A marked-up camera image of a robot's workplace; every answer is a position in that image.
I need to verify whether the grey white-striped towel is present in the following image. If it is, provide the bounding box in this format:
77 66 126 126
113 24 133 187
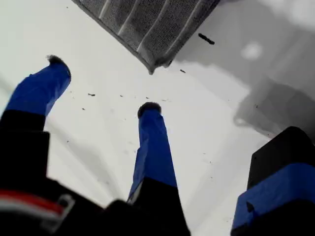
71 0 221 75

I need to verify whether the red white servo wire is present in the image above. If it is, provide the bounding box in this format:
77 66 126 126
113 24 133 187
0 189 76 222

